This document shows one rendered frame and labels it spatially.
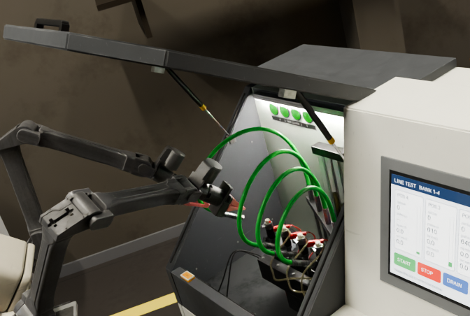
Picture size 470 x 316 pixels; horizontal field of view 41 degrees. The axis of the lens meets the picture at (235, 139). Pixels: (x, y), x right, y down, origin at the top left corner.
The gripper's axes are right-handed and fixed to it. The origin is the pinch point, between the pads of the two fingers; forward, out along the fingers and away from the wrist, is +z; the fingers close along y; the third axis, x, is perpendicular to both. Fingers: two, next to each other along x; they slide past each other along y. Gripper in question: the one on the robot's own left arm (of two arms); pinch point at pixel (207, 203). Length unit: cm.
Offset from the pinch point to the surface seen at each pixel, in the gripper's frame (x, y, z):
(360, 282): -15, -28, 48
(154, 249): 125, 194, -13
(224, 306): 21.9, -12.6, 21.8
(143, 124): 51, 189, -61
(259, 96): -34.5, 27.8, -4.0
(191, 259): 28.2, 16.7, 6.0
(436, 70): -74, 2, 38
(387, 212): -38, -36, 40
